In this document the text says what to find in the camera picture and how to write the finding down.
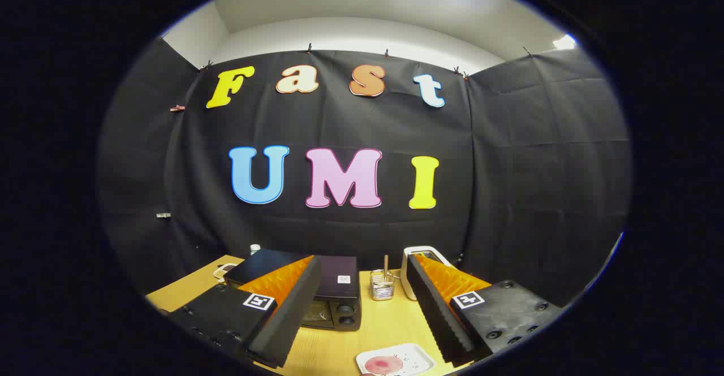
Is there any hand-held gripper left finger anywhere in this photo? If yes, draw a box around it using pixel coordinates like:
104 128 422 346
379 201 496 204
168 254 323 369

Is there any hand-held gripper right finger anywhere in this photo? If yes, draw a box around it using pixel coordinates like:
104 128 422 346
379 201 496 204
406 253 563 368

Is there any black toaster oven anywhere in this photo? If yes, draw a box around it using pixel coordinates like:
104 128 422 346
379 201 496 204
225 249 363 331

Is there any white square plate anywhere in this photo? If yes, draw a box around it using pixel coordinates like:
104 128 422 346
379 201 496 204
356 343 436 376

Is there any pink round ham slice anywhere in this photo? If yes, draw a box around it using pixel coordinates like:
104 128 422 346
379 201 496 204
365 356 404 375

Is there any cream bread toaster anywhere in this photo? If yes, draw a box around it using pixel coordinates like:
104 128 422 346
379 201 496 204
400 246 453 301

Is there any metal wire basket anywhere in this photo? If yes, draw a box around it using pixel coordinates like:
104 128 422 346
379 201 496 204
370 269 395 301

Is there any white coiled cable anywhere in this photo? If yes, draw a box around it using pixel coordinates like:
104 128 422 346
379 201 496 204
213 263 239 284

